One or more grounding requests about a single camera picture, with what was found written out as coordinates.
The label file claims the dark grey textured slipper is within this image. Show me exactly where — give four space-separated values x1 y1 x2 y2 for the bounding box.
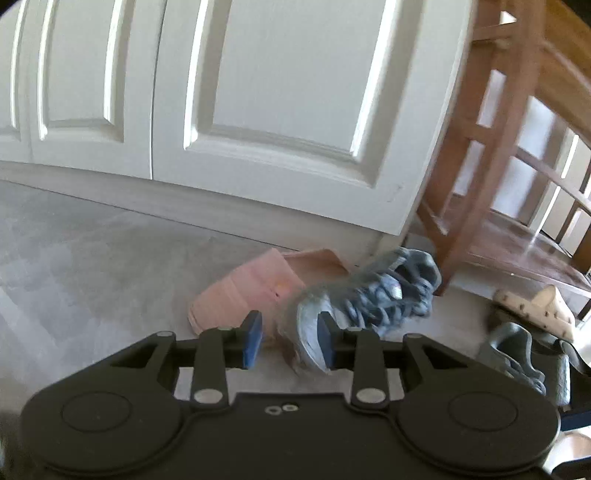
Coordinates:
477 322 571 407

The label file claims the grey blue sneaker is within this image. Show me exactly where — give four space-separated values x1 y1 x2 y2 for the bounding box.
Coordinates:
276 247 442 372

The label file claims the brown wooden shoe rack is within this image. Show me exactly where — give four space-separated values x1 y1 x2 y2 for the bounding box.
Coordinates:
419 1 590 296

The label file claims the pink plush slipper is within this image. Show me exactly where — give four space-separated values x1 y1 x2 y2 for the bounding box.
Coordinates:
188 248 349 341

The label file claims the white heart slipper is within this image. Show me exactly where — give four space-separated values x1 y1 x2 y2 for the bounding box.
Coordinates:
493 285 577 343

